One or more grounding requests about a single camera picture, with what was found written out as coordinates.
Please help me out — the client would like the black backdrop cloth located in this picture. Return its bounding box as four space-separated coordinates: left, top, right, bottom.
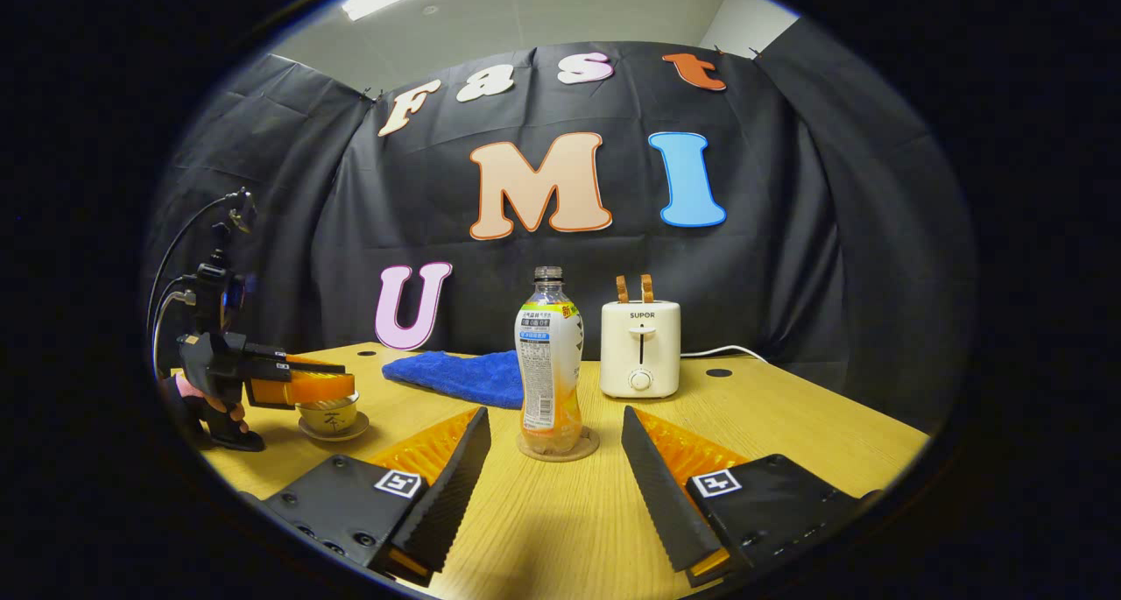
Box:
145 41 977 417

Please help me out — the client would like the blue towel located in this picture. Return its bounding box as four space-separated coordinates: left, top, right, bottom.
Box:
382 349 526 410

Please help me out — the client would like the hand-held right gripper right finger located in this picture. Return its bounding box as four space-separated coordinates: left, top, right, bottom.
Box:
621 406 881 588

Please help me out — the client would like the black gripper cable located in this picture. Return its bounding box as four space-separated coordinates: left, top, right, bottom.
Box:
147 192 243 380

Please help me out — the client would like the cream toaster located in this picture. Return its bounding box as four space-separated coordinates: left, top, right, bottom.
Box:
600 300 682 399

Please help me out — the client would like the clear water bottle orange drink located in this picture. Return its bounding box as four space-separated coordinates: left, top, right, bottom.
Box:
514 266 585 457

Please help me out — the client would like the round wooden coaster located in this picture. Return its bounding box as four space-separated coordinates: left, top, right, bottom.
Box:
516 425 602 463

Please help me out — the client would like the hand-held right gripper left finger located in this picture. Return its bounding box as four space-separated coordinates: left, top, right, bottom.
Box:
241 406 492 588

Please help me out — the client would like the white toaster cable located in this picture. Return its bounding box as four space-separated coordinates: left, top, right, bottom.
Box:
680 345 772 365

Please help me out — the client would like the white ceramic saucer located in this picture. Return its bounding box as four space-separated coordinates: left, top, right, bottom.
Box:
297 412 370 443

